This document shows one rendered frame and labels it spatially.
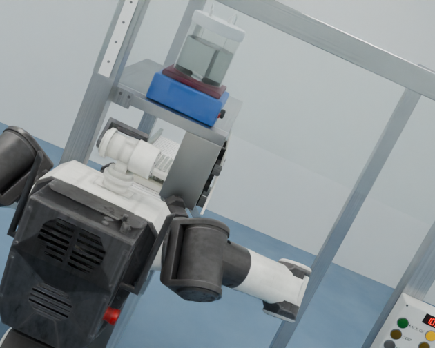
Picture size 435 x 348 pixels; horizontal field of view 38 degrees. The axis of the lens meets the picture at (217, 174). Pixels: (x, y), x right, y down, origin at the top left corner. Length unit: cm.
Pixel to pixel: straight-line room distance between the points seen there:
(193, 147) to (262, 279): 51
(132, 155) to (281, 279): 41
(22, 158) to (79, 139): 42
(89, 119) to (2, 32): 359
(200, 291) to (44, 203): 34
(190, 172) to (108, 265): 65
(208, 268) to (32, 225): 34
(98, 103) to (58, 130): 357
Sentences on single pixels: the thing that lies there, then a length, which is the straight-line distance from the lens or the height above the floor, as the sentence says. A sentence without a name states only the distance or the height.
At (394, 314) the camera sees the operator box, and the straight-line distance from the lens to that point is 177.
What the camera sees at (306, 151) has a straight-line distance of 163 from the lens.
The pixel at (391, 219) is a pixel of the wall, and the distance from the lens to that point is 539.
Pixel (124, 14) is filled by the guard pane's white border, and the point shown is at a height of 157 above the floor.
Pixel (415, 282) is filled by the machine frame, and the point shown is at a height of 125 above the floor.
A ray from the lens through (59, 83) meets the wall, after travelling 517.
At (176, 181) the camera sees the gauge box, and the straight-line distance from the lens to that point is 175.
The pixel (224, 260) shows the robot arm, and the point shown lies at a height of 126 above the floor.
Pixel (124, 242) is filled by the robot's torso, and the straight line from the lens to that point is 112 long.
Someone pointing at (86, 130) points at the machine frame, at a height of 125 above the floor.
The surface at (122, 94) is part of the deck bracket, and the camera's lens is 173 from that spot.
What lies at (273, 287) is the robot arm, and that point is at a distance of 137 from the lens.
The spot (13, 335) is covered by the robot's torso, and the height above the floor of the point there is 97.
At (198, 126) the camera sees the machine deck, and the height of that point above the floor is 137.
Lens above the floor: 176
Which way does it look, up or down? 16 degrees down
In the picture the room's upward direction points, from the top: 25 degrees clockwise
